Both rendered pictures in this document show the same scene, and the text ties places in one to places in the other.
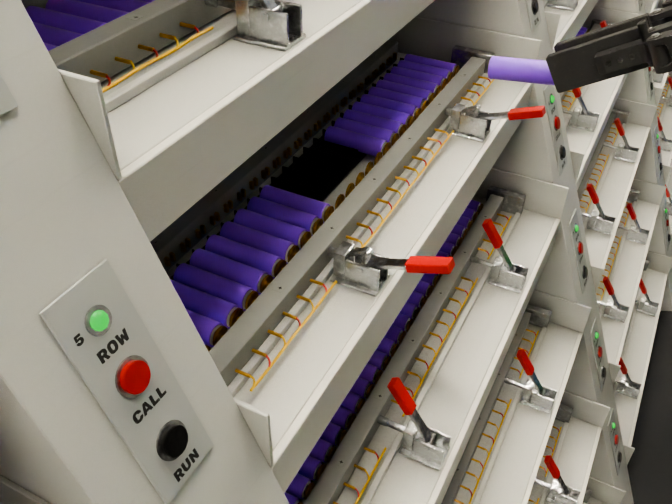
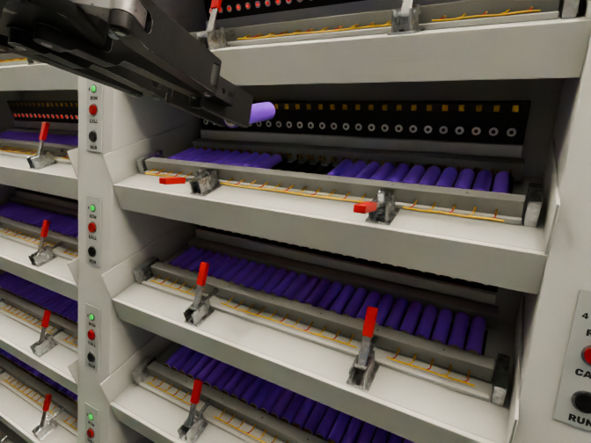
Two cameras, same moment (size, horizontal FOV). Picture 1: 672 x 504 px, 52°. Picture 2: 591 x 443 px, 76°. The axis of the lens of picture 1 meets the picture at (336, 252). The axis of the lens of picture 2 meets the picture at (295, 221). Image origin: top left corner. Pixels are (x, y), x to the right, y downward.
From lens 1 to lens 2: 0.80 m
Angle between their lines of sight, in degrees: 77
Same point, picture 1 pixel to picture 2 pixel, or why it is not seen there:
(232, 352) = (156, 161)
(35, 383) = (81, 90)
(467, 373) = (254, 339)
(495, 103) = (454, 228)
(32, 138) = not seen: hidden behind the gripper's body
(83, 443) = (82, 114)
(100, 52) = not seen: hidden behind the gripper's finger
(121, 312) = (98, 91)
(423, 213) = (261, 202)
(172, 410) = (97, 129)
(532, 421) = not seen: outside the picture
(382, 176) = (278, 173)
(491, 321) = (308, 358)
